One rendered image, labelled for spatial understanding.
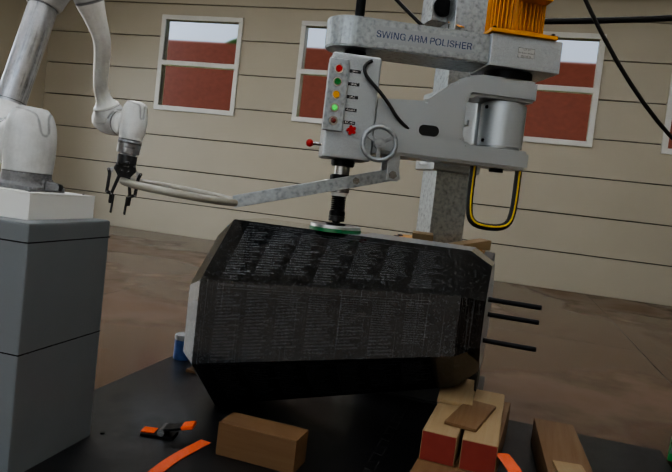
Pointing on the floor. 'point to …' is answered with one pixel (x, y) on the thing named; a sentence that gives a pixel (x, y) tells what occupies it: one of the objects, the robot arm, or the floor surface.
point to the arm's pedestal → (48, 334)
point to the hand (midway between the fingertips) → (118, 205)
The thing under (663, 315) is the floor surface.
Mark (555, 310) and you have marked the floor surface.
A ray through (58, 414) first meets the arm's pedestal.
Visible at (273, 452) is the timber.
